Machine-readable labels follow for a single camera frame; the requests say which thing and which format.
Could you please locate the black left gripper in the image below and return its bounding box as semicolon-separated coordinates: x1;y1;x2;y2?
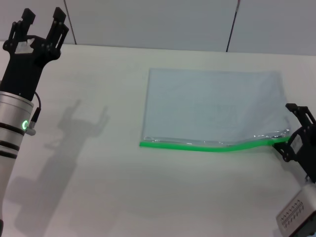
0;7;70;102

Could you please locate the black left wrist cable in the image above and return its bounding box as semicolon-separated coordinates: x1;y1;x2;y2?
27;91;42;129

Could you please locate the clear document bag green zipper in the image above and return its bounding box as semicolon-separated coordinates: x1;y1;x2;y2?
139;68;292;153

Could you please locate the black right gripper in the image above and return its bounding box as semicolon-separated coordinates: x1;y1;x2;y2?
272;103;316;185

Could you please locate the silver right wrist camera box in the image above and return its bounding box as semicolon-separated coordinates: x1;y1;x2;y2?
276;183;316;237

